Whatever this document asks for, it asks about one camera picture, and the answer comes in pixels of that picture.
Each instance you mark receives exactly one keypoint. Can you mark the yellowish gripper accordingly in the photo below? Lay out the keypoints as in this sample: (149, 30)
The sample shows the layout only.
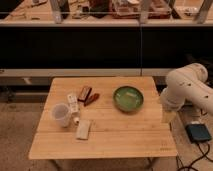
(167, 115)

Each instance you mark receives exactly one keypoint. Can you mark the brown rectangular eraser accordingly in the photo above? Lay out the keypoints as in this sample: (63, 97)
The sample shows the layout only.
(84, 94)

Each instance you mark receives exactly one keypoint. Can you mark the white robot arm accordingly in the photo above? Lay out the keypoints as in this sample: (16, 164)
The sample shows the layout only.
(186, 83)

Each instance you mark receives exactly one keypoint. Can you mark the green ceramic bowl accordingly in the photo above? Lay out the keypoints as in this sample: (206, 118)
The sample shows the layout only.
(128, 99)

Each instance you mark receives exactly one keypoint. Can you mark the white ceramic cup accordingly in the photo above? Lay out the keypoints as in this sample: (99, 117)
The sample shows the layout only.
(61, 114)

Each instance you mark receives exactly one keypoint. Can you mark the wooden folding table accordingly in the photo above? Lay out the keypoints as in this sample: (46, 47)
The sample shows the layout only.
(113, 134)

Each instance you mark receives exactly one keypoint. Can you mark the white remote-like tube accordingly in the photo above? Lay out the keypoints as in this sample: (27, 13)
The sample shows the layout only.
(74, 108)

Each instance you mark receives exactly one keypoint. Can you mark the long wooden bench shelf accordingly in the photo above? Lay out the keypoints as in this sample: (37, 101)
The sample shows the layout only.
(106, 13)

